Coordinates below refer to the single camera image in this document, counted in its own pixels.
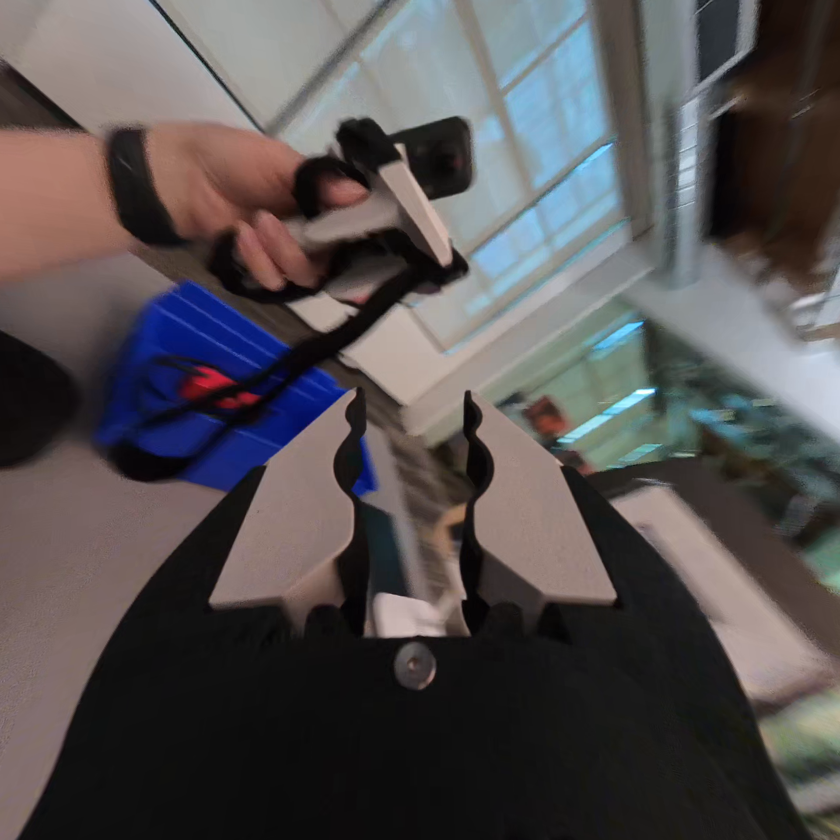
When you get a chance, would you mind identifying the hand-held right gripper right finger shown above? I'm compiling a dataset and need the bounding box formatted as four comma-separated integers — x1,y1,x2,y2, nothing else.
459,390,619,627

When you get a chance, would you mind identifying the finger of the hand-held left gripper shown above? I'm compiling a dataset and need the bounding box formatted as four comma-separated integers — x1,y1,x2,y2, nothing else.
377,144,457,269

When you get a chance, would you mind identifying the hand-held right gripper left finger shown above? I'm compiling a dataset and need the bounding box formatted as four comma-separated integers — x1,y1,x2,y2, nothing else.
209,386,371,634

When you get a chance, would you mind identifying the blue plastic bin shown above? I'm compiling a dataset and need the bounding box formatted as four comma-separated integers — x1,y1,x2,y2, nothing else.
95,281,378,494

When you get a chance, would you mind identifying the black cable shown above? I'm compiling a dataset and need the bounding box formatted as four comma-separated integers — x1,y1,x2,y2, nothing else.
108,262,434,483

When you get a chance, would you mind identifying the person's left forearm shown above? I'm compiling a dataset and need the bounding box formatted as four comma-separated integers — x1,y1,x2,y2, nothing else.
0,128,132,283

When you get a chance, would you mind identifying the person's left hand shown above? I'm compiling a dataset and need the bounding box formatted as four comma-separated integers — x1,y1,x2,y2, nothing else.
141,121,371,293

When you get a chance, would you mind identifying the large paned window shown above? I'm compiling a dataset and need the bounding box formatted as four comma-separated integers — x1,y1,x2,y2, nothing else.
262,0,657,355

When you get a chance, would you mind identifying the red device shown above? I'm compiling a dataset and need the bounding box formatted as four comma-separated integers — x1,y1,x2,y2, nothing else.
177,367,263,411

